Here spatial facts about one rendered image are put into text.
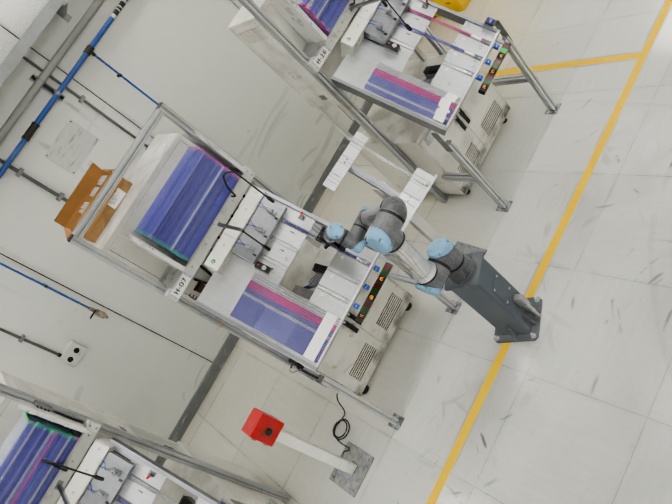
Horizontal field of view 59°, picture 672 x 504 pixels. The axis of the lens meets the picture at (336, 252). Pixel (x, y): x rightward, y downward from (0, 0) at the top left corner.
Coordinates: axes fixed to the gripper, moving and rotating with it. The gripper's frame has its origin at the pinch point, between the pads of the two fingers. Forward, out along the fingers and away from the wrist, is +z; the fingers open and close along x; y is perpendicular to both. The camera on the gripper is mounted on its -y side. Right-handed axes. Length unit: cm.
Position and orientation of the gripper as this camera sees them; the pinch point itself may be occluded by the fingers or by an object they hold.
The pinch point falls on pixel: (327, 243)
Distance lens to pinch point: 307.7
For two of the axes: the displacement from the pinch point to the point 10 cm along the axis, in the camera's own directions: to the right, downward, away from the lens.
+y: -8.6, -5.0, -0.9
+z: -1.8, 1.3, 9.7
